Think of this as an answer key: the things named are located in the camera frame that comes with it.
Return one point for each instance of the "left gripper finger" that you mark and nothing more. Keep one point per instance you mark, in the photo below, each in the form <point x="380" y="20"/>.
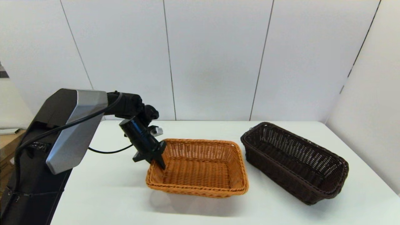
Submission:
<point x="160" y="161"/>
<point x="139" y="158"/>

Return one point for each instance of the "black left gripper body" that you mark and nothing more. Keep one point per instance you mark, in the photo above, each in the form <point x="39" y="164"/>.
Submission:
<point x="140" y="137"/>

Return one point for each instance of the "orange wicker basket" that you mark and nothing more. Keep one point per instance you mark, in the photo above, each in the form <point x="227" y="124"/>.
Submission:
<point x="200" y="175"/>

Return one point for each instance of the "dark brown wicker basket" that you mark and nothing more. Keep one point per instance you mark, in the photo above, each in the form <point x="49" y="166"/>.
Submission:
<point x="297" y="159"/>

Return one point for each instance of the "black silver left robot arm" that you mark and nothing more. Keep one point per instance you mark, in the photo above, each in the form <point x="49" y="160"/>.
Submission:
<point x="62" y="103"/>

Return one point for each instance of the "brown cardboard box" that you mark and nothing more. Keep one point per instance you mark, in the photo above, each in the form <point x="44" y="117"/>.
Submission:
<point x="7" y="143"/>
<point x="4" y="173"/>

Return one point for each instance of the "flat white item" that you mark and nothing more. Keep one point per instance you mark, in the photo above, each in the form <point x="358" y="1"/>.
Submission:
<point x="7" y="131"/>

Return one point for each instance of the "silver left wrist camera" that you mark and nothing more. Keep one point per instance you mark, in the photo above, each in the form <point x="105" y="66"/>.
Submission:
<point x="156" y="131"/>

